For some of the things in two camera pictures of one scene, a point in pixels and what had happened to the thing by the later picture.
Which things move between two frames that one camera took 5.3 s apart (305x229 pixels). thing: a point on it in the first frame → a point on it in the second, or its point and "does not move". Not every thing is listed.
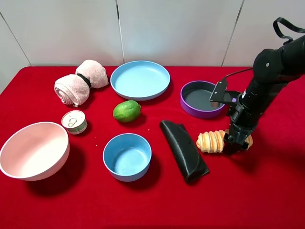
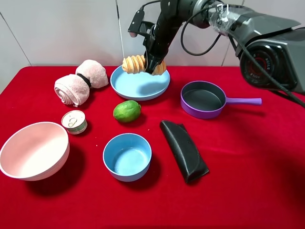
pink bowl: [35, 151] does not move
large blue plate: [140, 80] does not move
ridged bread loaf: [213, 141] → [136, 64]
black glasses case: [189, 159] does not move
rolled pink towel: [74, 89] does not move
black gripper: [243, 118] → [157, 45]
